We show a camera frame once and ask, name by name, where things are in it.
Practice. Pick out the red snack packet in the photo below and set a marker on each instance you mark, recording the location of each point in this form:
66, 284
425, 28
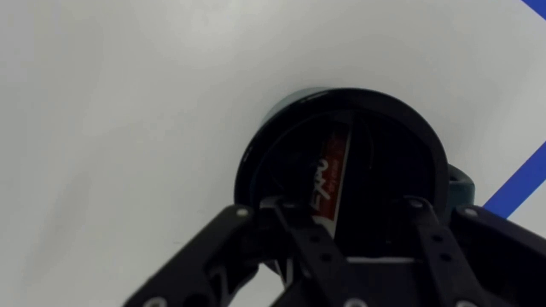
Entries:
329, 171

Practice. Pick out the short blue tape line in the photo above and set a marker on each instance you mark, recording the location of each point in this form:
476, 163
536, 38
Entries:
539, 6

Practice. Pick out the dark teal cup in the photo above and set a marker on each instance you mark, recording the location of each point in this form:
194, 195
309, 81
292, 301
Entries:
386, 142

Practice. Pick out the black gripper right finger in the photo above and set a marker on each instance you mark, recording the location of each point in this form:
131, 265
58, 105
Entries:
495, 256

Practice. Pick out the long blue tape line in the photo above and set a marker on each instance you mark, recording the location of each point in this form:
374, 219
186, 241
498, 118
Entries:
522, 181

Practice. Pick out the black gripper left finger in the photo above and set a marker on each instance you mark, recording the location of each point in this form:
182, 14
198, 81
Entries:
198, 256

